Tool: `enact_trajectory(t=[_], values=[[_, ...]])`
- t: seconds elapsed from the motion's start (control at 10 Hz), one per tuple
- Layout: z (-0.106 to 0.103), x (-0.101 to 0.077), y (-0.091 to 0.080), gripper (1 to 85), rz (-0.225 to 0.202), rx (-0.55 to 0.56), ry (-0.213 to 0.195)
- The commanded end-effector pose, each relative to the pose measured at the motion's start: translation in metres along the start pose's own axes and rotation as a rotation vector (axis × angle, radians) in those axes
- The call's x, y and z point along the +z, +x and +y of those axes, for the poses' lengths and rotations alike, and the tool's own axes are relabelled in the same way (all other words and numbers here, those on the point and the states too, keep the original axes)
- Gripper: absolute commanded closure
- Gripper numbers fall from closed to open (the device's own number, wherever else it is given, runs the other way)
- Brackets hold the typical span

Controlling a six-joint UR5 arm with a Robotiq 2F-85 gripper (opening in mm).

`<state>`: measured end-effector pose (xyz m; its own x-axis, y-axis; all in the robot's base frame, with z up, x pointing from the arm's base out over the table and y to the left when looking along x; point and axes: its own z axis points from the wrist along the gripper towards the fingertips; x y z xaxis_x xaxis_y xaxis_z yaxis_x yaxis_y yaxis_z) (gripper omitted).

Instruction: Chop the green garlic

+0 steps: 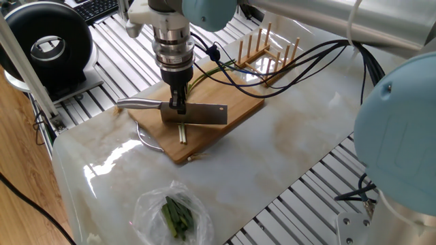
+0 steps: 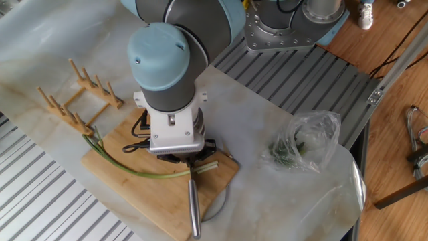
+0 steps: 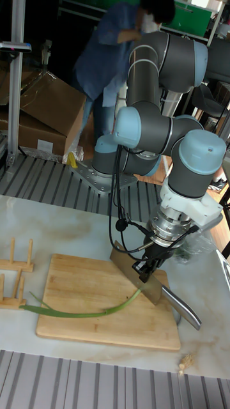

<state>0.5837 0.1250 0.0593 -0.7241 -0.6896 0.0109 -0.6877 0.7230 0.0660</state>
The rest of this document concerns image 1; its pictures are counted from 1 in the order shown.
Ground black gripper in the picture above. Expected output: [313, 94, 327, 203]
[161, 66, 194, 115]

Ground steel cleaver knife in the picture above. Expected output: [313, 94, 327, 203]
[116, 97, 228, 126]

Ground green garlic stalk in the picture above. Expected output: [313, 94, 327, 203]
[186, 59, 237, 95]

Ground chopped green garlic leaves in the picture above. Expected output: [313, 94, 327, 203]
[160, 195, 195, 241]

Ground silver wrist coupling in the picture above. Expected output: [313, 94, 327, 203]
[151, 25, 196, 72]

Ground wooden peg dish rack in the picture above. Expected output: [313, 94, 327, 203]
[234, 22, 301, 88]

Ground clear plastic bag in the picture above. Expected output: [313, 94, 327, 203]
[131, 180, 215, 245]

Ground black keyboard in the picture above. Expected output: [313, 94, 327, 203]
[73, 0, 120, 25]

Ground black gripper cable bundle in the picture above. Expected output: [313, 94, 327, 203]
[190, 32, 386, 106]

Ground wooden cutting board metal handle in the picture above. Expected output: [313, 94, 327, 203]
[127, 60, 266, 165]

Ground black ring-shaped fan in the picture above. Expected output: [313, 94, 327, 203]
[0, 1, 95, 95]

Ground black floor cable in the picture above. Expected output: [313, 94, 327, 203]
[0, 171, 78, 245]

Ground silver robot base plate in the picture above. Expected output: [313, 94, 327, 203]
[336, 212, 374, 245]

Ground black cable metal plug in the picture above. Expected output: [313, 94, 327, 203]
[334, 173, 379, 218]

